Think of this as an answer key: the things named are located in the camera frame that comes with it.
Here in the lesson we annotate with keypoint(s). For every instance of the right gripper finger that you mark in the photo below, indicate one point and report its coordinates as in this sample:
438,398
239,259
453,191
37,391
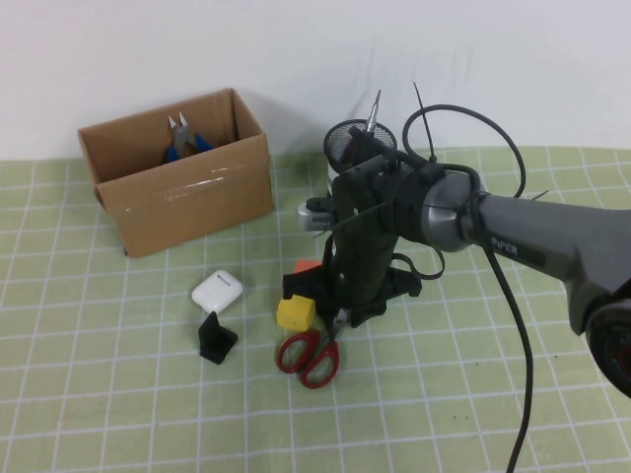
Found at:
365,315
329,320

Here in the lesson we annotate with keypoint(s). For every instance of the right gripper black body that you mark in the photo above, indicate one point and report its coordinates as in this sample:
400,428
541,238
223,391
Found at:
303,286

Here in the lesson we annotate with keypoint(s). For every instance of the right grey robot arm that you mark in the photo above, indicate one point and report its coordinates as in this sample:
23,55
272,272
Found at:
517,231

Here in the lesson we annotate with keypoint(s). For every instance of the orange block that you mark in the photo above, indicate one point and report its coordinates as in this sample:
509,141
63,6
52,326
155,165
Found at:
304,267

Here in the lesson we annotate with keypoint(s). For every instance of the yellow block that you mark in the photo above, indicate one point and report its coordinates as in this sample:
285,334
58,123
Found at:
296,313

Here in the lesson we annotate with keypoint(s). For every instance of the white earbuds case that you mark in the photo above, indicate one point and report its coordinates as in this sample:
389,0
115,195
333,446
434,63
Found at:
217,290

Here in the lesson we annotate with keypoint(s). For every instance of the brown cardboard box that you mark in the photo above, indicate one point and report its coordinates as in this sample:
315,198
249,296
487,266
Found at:
197,207

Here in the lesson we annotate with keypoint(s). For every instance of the black mesh pen holder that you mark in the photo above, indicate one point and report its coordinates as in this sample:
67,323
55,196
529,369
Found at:
340,140

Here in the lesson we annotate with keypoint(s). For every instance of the green checked tablecloth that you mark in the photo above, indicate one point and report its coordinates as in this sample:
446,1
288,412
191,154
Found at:
148,394

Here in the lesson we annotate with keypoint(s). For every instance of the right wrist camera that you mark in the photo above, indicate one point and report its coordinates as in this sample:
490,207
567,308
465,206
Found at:
310,217

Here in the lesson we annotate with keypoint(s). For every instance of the black plastic bracket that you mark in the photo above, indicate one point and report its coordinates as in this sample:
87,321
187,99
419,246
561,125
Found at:
217,342

